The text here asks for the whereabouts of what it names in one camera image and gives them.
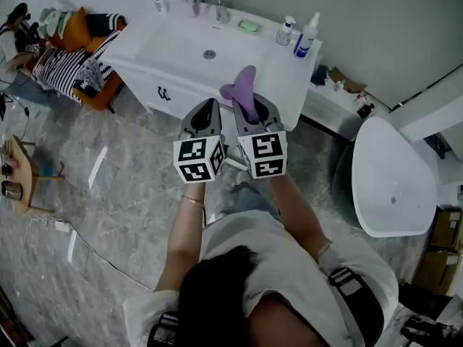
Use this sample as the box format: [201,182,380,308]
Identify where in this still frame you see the person's left forearm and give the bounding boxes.
[154,181,207,293]

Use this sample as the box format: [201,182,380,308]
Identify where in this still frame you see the dark patterned cushion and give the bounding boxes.
[85,12,127,38]

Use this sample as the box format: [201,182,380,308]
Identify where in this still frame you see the black white striped blanket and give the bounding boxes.
[32,30,122,104]

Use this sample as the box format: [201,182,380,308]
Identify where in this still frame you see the person's jeans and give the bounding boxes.
[216,183,285,226]

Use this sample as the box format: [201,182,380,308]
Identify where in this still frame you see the dark metal kettle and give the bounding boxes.
[1,180,23,201]

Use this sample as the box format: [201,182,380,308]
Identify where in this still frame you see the orange sofa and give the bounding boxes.
[27,7,127,114]

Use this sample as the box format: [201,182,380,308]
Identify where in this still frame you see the black pouch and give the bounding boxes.
[310,64,329,87]

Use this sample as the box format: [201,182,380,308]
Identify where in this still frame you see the chrome faucet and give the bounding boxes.
[192,0,231,24]

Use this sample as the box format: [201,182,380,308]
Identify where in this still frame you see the teal plastic object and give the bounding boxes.
[38,159,55,180]

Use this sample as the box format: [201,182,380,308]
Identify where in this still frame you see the black bag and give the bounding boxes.
[397,282,453,312]

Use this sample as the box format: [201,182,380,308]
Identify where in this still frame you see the white vanity cabinet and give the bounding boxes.
[99,0,323,133]

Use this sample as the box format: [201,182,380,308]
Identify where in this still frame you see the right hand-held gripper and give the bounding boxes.
[231,92,289,179]

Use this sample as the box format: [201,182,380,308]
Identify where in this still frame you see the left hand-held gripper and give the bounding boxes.
[172,98,227,184]

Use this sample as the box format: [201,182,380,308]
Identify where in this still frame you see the large white blue-label bottle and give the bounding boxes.
[292,12,321,59]

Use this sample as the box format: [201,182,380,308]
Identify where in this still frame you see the orange cushion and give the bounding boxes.
[63,7,90,53]

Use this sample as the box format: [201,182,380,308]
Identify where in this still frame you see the person's white shirt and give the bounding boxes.
[122,210,399,347]

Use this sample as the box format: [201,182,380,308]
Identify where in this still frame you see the green soap dish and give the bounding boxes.
[237,19,264,35]

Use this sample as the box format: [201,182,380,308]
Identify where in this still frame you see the gold bracelet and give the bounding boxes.
[181,194,206,209]

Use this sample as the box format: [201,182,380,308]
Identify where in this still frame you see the small open cardboard box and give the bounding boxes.
[328,67,367,94]

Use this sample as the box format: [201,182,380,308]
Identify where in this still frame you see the wooden side table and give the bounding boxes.
[0,134,65,216]

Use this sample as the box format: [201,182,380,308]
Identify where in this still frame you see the black harness strap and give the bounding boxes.
[327,265,384,347]
[148,311,180,347]

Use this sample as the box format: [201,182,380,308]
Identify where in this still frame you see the white bathtub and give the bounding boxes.
[332,116,438,239]

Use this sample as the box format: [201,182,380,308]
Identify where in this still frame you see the person's right forearm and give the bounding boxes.
[269,174,333,265]

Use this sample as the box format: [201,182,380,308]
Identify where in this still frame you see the clear spray bottle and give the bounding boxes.
[276,15,297,46]

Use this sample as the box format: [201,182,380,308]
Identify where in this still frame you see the purple cloth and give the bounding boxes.
[219,65,261,125]

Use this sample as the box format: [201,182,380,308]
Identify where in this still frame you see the low white cabinet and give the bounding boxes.
[302,81,391,142]

